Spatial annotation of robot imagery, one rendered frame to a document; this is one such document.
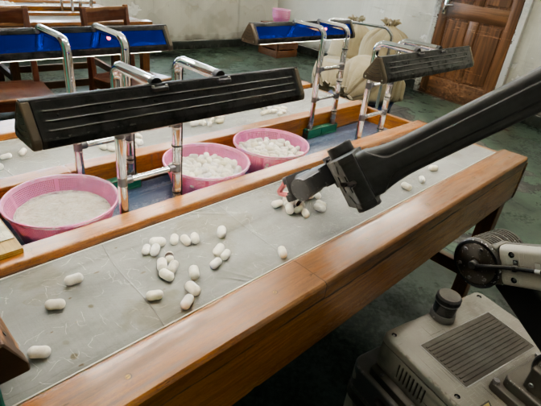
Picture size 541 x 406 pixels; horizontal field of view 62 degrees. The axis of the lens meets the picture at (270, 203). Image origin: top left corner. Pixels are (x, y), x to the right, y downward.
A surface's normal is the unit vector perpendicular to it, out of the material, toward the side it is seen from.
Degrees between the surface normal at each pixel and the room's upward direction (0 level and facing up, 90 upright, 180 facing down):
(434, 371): 0
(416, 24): 90
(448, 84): 90
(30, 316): 0
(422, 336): 0
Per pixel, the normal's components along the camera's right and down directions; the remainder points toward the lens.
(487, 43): -0.75, 0.26
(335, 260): 0.11, -0.87
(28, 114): 0.64, -0.11
